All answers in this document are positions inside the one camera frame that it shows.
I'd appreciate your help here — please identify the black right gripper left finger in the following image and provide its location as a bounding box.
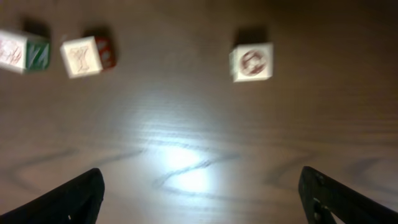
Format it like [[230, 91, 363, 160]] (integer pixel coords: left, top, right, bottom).
[[1, 168, 105, 224]]

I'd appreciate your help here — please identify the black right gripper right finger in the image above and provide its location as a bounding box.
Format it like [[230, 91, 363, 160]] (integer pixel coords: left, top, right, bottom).
[[298, 166, 397, 224]]

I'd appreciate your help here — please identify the wooden block hourglass print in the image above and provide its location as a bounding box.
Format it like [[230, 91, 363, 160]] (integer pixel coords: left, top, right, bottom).
[[60, 36, 116, 78]]

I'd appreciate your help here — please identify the wooden block soccer ball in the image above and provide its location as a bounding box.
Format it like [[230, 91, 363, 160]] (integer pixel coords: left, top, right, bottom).
[[229, 42, 274, 82]]

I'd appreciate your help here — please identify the wooden block hammer print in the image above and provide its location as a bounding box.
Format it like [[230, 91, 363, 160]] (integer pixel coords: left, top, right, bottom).
[[1, 29, 51, 74]]

